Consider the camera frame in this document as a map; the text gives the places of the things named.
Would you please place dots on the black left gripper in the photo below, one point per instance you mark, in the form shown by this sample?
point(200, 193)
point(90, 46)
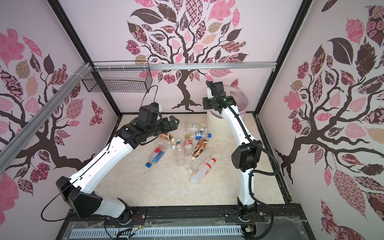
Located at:
point(167, 128)

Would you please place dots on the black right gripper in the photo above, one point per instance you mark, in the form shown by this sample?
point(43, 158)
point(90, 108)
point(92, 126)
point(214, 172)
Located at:
point(205, 101)

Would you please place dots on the brown label bottle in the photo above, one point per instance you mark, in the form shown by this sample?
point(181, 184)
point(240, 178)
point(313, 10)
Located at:
point(167, 137)

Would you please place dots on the clear crushed bottle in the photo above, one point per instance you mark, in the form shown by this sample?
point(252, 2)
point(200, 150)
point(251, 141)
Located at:
point(165, 143)

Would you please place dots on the red blue small bottle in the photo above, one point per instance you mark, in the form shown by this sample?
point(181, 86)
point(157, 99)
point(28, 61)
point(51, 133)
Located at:
point(155, 157)

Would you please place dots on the white bottle red cap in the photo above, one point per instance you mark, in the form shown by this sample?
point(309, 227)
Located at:
point(202, 172)

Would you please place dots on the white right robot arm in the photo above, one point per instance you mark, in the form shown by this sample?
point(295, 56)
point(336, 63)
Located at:
point(246, 155)

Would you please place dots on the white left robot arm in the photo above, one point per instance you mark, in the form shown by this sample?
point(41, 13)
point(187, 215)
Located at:
point(78, 191)

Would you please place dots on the purple bin liner bag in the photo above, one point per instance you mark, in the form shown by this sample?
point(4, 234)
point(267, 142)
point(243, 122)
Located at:
point(240, 98)

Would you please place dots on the white waste bin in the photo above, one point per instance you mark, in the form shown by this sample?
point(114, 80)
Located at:
point(218, 128)

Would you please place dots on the red label clear bottle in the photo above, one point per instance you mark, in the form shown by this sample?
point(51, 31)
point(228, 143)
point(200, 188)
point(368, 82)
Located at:
point(188, 147)

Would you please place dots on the clear bottle green cap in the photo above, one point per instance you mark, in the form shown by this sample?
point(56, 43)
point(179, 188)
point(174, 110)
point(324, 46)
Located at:
point(180, 153)

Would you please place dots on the brown Nescafe bottle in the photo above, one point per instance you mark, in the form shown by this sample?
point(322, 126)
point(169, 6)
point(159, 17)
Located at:
point(200, 147)

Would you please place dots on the clear bottle white cap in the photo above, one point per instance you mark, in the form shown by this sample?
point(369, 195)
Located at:
point(200, 160)

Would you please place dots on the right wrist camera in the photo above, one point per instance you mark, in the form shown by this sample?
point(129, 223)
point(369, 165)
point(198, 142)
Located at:
point(215, 88)

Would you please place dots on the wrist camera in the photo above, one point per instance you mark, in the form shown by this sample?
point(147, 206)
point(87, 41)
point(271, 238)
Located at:
point(150, 113)
point(215, 88)

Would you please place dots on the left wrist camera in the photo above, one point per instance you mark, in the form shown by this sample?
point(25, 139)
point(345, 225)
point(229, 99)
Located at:
point(150, 113)

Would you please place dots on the black wire basket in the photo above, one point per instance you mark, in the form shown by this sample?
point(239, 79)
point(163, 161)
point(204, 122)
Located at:
point(119, 77)

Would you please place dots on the aluminium rail back wall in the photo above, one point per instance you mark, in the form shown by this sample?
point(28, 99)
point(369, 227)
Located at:
point(198, 66)

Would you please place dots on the aluminium rail wall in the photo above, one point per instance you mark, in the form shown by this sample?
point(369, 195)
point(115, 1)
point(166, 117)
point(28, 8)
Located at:
point(11, 150)
point(198, 66)

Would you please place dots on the black base frame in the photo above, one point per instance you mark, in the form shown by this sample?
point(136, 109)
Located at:
point(275, 222)

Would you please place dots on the white slotted cable duct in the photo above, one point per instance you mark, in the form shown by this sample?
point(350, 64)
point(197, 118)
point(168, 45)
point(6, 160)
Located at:
point(154, 232)

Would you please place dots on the aluminium rail left wall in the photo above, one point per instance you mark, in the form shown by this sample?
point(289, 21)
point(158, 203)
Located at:
point(11, 150)

